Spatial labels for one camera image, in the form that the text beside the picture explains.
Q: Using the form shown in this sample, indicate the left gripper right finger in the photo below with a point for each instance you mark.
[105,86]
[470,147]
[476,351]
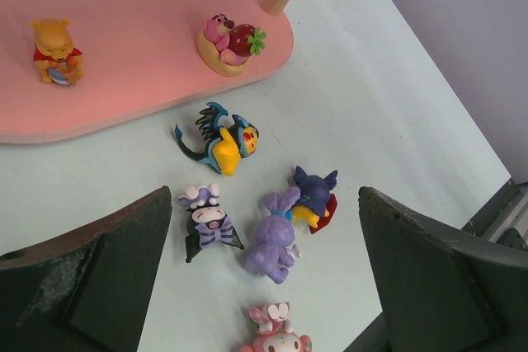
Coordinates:
[445,278]

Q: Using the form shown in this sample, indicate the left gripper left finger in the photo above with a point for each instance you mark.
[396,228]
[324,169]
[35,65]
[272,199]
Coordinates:
[87,289]

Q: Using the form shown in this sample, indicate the black purple-bow imp figurine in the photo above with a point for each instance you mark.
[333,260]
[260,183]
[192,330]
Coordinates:
[207,222]

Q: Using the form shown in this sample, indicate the pink bear strawberry figurine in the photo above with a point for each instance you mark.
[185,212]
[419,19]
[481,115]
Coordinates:
[226,47]

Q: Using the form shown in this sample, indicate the pink three-tier shelf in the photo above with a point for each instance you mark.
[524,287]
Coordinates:
[139,57]

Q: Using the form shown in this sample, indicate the yellow mouse navy-hood figurine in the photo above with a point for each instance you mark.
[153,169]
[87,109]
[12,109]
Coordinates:
[317,203]

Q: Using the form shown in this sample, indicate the purple bunny figurine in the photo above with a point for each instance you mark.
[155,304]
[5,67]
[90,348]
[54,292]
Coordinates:
[274,235]

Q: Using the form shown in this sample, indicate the yellow mouse dragon-costume figurine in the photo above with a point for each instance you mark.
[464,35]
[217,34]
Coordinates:
[224,147]

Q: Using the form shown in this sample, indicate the yellow bear figurine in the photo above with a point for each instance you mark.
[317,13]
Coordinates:
[56,58]

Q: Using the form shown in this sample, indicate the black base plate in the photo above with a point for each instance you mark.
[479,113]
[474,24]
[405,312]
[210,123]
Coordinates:
[499,212]

